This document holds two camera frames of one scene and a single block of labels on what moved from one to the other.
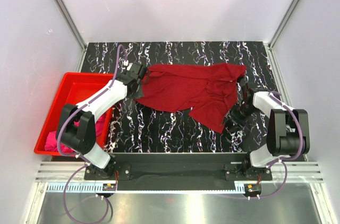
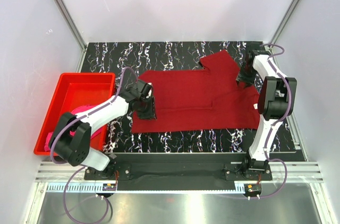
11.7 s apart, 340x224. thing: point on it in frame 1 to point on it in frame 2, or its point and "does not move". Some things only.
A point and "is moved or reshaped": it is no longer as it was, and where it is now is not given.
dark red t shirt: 209,90 is moved or reshaped
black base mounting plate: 180,171 does not move
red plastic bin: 74,88 does not move
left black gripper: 136,96 to 151,114
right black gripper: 236,127 to 241,78
